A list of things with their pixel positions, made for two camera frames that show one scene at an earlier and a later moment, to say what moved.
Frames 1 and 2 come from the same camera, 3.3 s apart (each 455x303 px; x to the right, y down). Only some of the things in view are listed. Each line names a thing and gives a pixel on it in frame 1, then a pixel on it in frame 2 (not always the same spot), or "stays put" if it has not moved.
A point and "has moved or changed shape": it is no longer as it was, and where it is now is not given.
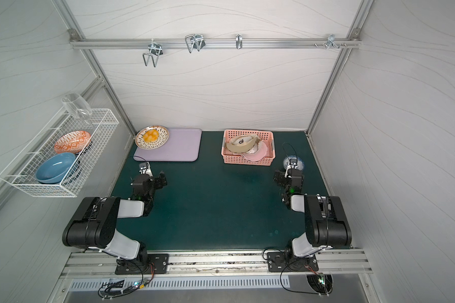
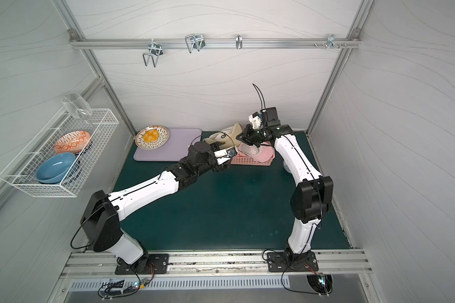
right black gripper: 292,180 to 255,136
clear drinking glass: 75,105 stays put
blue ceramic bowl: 52,169 stays put
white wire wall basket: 58,159 stays put
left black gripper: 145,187 to 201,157
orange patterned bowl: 72,142 stays put
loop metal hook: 196,41 stays put
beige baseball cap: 242,143 has moved or changed shape
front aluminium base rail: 100,264 stays put
